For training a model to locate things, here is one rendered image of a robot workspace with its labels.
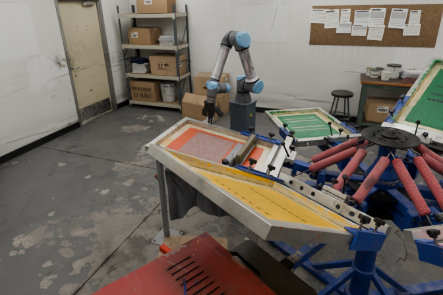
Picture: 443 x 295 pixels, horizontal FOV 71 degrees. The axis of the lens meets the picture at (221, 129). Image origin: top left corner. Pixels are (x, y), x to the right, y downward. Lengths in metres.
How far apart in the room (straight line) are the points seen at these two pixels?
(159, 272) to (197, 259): 0.15
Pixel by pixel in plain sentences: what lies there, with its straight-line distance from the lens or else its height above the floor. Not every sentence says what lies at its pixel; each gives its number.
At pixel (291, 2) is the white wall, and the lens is 5.71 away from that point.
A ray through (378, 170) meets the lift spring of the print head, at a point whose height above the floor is 1.21.
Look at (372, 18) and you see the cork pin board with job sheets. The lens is 5.63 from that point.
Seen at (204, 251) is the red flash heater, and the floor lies 1.10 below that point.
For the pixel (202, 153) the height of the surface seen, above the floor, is 1.07.
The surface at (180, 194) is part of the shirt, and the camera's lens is 2.26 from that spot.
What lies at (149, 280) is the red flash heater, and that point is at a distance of 1.27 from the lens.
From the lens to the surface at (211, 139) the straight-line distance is 2.33.
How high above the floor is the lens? 2.02
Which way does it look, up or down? 22 degrees down
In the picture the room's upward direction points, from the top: 1 degrees counter-clockwise
